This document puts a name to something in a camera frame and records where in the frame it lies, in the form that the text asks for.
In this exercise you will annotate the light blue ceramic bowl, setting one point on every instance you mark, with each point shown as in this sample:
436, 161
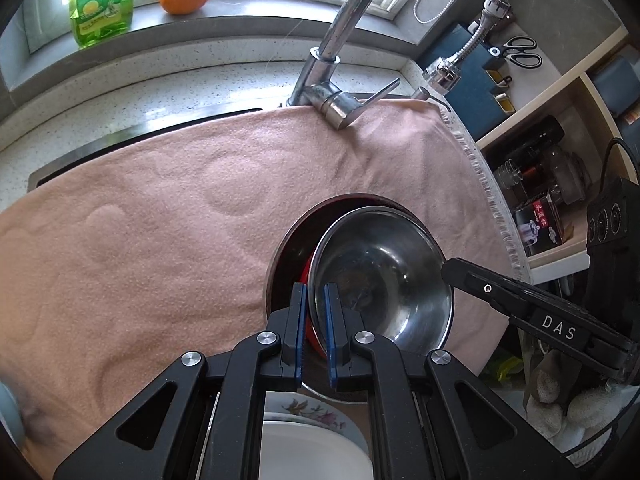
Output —
11, 417

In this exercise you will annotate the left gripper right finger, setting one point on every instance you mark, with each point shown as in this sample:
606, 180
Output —
430, 417

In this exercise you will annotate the gloved hand on right gripper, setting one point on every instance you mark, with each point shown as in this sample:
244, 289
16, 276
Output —
569, 407

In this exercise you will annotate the large stainless steel bowl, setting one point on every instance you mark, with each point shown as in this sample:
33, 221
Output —
290, 265

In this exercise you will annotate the white plate pink flowers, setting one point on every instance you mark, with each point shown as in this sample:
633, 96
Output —
297, 407

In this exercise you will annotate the blue knife block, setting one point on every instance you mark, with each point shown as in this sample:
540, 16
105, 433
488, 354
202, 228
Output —
477, 98

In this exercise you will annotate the orange-pink towel mat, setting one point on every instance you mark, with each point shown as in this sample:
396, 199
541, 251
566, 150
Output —
113, 270

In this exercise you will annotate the black scissors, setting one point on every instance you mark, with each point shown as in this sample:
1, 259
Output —
518, 50

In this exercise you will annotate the red steel bowl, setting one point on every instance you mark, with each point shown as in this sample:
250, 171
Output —
388, 268

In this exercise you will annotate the green dish soap bottle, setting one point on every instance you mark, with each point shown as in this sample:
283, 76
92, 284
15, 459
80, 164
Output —
100, 0

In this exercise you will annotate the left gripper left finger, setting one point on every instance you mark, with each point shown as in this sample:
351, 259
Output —
202, 417

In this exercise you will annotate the white plate grey leaf pattern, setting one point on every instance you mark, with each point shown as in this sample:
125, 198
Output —
297, 451

